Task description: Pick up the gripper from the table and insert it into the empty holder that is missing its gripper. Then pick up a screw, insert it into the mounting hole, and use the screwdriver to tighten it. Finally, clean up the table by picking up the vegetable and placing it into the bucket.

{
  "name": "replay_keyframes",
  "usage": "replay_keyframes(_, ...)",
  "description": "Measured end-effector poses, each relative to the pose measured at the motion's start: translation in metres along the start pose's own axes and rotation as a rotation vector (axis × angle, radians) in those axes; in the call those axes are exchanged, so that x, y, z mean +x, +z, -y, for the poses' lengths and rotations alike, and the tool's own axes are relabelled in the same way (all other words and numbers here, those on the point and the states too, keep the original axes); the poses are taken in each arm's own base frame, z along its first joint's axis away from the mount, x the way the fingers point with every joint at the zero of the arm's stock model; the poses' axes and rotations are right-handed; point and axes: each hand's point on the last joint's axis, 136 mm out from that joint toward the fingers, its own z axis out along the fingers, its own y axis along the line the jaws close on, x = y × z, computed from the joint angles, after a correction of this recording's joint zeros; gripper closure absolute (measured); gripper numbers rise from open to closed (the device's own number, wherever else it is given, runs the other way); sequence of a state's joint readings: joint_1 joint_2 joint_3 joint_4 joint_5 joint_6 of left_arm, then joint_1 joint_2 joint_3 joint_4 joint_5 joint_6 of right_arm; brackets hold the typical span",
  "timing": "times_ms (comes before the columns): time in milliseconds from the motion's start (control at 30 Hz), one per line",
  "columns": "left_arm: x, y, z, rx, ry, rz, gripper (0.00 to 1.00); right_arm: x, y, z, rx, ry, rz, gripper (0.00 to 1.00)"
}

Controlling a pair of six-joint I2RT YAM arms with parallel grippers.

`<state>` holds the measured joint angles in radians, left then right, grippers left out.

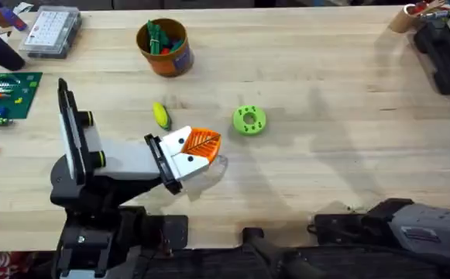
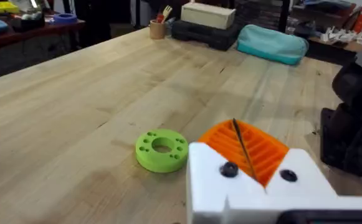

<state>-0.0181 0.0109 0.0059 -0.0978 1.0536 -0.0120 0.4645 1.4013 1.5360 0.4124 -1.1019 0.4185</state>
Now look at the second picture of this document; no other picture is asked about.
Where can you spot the white orange left gripper right finger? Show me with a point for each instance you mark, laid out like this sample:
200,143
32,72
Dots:
296,183

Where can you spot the white orange left gripper left finger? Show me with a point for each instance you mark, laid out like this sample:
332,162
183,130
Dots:
208,183

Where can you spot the beige rectangular box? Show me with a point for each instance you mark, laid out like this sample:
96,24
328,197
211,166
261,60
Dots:
207,15

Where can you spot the teal soft zip bag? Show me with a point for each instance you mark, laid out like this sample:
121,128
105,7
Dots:
271,43

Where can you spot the heap of white parts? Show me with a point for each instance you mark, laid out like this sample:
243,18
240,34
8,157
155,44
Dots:
342,35

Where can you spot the yellow tray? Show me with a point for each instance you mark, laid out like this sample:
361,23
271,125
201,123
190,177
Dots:
0,6

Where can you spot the wooden cup with utensils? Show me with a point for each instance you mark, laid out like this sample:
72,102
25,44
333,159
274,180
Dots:
157,29

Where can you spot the green disc with holes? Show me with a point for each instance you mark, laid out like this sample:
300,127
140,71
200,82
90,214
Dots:
155,158

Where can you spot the blue tape roll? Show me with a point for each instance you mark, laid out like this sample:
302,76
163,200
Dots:
65,18

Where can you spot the black tool case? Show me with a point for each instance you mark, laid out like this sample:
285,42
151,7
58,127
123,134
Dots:
205,35

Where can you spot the orange box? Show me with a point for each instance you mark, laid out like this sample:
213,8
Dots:
360,20

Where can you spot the brown side table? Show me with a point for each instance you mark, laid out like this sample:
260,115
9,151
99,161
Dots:
28,34

